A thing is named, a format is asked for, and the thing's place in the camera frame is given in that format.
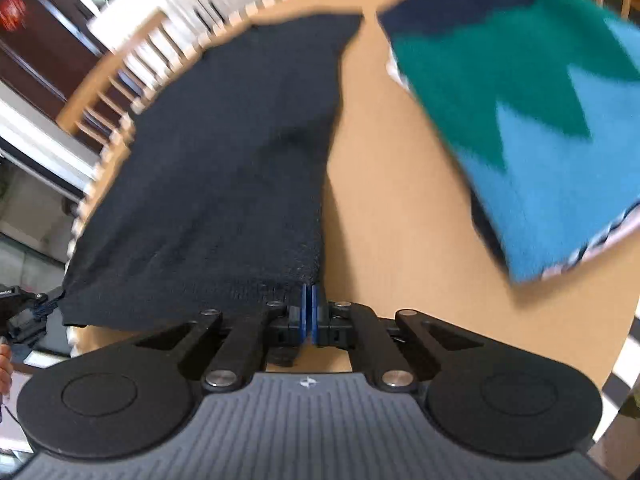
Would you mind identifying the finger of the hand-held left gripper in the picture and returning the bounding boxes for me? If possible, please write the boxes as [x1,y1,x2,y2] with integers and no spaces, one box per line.
[27,287,68,324]

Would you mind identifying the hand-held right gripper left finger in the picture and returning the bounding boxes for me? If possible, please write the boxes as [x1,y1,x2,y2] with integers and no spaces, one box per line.
[132,284,312,390]

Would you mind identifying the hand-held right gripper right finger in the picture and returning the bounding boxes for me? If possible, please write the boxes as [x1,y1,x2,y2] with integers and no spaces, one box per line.
[312,284,485,391]

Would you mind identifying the black knit sweater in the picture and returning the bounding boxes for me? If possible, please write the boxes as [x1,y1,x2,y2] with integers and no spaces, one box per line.
[60,12,365,367]

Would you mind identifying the person's left hand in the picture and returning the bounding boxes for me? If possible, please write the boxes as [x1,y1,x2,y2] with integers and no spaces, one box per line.
[0,340,13,411]

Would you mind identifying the dark wooden door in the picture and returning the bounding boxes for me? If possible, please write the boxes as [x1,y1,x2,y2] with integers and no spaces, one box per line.
[0,0,109,107]

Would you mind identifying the red door decoration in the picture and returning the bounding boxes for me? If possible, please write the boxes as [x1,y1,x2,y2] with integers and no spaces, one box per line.
[0,0,29,32]

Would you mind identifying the white striped folded cloth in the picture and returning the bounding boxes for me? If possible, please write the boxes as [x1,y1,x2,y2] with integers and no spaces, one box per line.
[387,57,640,282]

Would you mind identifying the green blue knit sweater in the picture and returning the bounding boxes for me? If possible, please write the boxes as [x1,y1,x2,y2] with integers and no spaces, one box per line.
[376,0,640,284]

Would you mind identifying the white cabinet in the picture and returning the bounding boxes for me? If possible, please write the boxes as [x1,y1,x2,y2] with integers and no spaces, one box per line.
[87,0,282,52]

